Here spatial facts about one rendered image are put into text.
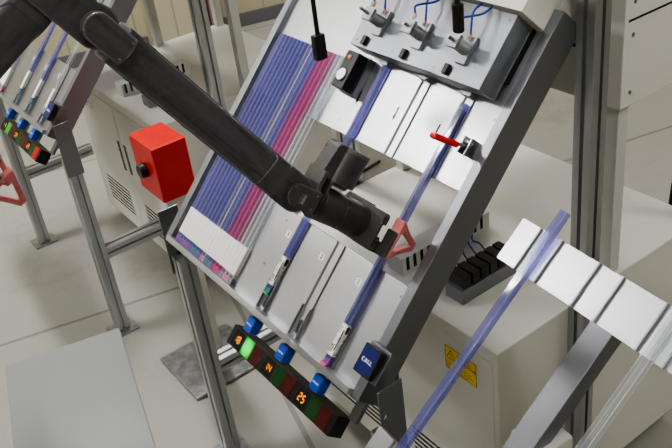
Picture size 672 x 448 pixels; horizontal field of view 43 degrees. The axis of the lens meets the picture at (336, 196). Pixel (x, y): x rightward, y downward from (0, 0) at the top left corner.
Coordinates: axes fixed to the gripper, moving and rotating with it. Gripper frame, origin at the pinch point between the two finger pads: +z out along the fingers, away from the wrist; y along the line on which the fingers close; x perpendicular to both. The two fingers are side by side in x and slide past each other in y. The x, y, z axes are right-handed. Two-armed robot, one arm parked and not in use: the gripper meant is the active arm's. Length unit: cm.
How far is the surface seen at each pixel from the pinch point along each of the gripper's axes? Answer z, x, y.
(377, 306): 1.3, 11.8, -3.5
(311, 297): 1.3, 17.5, 11.4
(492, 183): 4.6, -15.4, -10.3
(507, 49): -3.0, -35.4, -6.3
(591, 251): 35.4, -13.5, -14.2
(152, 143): 7, 12, 93
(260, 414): 61, 67, 68
